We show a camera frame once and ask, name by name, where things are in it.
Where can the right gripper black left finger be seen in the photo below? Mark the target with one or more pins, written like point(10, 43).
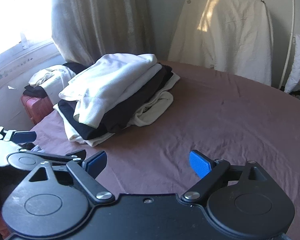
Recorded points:
point(85, 173)

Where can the red suitcase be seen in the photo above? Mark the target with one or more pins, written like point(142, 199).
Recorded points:
point(37, 108)

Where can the beige curtain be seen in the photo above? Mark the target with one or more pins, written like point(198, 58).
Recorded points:
point(85, 30)

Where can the black cloth on suitcase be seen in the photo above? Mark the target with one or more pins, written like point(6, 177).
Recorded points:
point(37, 92)

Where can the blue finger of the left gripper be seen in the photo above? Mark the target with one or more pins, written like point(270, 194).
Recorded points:
point(17, 137)

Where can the folded cream bottom garment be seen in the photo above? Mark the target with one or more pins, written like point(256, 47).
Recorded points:
point(140, 109)

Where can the white waffle pajama top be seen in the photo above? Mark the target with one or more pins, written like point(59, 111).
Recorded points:
point(108, 82)

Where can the white clothes rack pole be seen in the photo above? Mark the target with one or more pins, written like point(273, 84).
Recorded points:
point(289, 46)

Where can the mauve bed sheet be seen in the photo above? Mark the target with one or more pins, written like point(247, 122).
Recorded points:
point(219, 114)

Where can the folded black garment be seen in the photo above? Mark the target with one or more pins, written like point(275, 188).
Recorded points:
point(86, 132)

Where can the cream cloth on suitcase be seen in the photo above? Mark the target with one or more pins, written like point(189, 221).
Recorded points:
point(52, 80)

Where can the folded dark grey garment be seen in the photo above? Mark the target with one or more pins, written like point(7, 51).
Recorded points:
point(117, 118)

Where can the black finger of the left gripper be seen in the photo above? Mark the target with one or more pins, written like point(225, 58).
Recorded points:
point(27, 160)

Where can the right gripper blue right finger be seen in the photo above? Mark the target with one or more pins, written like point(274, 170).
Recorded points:
point(210, 172)

